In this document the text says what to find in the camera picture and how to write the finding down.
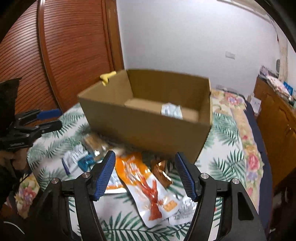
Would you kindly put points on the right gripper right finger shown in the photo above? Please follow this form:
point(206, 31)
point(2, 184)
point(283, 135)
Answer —
point(239, 219)

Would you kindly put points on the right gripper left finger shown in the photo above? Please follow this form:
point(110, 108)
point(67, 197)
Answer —
point(51, 217)

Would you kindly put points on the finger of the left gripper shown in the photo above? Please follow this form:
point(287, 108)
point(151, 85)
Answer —
point(22, 119)
point(19, 137)

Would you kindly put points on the blue white date pouch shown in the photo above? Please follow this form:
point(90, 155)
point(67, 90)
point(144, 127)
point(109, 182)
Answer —
point(71, 158)

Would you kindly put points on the teal candy wrapper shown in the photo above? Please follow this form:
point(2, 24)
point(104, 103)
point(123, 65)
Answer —
point(85, 162)

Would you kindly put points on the brown cracker bar packet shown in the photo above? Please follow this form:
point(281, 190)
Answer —
point(96, 146)

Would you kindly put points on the orange white snack packet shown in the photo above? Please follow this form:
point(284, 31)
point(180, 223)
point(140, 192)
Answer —
point(154, 203)

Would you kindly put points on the small orange snack packet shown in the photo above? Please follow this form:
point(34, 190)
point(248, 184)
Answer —
point(158, 168)

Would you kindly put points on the white silver snack pouch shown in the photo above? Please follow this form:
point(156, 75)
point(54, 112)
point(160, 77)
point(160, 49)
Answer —
point(171, 110)

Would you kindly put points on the floral quilt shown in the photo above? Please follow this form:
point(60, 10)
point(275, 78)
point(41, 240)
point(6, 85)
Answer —
point(233, 149)

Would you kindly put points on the wooden louvred wardrobe door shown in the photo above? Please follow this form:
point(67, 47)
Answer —
point(57, 49)

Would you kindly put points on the yellow Pikachu plush toy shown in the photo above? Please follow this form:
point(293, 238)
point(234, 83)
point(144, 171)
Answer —
point(105, 77)

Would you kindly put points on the wooden sideboard cabinet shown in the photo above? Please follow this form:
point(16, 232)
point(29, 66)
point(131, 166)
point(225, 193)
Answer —
point(276, 122)

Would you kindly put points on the brown cardboard box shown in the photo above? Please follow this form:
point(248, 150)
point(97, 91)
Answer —
point(128, 110)

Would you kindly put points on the folded floral cloth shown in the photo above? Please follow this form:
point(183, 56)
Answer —
point(278, 86)

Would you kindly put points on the blue box on cabinet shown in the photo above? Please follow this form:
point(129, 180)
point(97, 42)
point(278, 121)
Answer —
point(288, 87)

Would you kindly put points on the small white fan heater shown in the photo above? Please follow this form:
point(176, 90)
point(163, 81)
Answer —
point(277, 66)

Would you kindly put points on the beige curtain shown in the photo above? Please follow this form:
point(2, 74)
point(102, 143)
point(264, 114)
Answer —
point(282, 42)

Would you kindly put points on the white wall switch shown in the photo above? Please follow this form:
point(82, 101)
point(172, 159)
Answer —
point(230, 55)

